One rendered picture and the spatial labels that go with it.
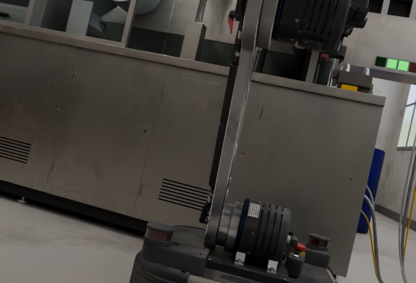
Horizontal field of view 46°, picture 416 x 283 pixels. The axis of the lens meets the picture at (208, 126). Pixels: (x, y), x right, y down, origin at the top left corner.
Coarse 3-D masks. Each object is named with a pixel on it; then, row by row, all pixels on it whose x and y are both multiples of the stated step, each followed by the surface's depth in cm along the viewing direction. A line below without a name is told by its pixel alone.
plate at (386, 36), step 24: (192, 0) 300; (216, 0) 296; (216, 24) 295; (384, 24) 272; (408, 24) 269; (288, 48) 283; (360, 48) 274; (384, 48) 271; (408, 48) 268; (360, 72) 289; (384, 72) 274
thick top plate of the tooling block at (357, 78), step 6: (342, 72) 239; (348, 72) 239; (354, 72) 238; (342, 78) 239; (348, 78) 239; (354, 78) 238; (360, 78) 237; (366, 78) 237; (372, 78) 236; (348, 84) 241; (354, 84) 238; (360, 84) 237; (366, 84) 236
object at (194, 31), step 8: (200, 0) 274; (200, 8) 273; (200, 16) 273; (192, 24) 270; (200, 24) 269; (192, 32) 270; (200, 32) 269; (184, 40) 271; (192, 40) 270; (200, 40) 271; (184, 48) 270; (192, 48) 269; (200, 48) 274; (184, 56) 270; (192, 56) 269
